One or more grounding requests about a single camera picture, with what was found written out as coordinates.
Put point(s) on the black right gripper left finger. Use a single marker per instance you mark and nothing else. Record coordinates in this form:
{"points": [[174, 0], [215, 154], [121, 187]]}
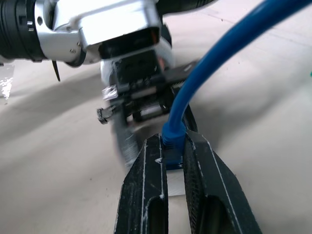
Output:
{"points": [[141, 195]]}

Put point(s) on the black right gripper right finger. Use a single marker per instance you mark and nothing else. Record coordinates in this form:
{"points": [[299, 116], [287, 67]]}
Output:
{"points": [[214, 185]]}

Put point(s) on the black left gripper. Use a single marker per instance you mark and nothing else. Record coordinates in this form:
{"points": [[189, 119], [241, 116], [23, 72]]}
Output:
{"points": [[141, 80]]}

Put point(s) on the clear plastic tape piece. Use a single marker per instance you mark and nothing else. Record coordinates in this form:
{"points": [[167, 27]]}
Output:
{"points": [[6, 85]]}

